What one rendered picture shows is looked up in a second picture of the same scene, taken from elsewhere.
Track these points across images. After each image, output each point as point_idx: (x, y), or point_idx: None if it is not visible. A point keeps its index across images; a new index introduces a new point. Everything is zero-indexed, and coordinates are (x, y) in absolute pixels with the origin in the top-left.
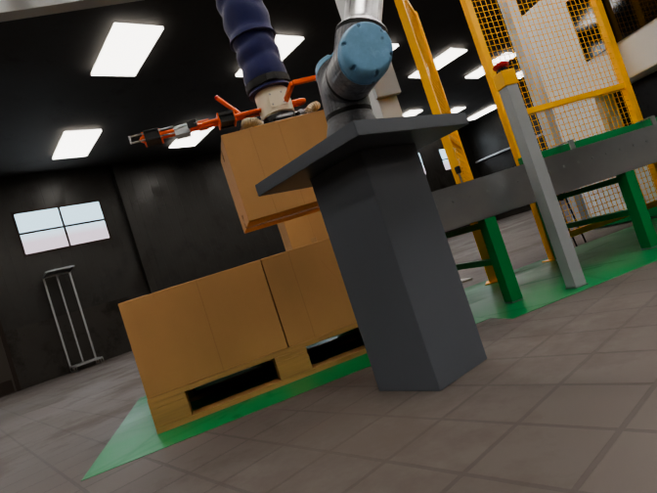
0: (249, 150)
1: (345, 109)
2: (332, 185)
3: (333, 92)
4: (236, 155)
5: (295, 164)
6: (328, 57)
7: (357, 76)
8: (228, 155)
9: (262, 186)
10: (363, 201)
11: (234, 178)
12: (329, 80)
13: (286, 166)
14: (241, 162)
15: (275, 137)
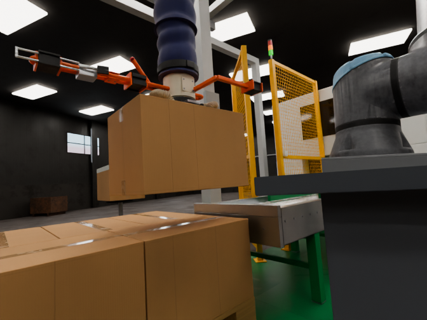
0: (163, 120)
1: (393, 121)
2: (370, 213)
3: (398, 96)
4: (149, 119)
5: (386, 178)
6: (380, 54)
7: None
8: (142, 116)
9: (274, 184)
10: None
11: (138, 143)
12: (406, 79)
13: (358, 174)
14: (153, 129)
15: (188, 117)
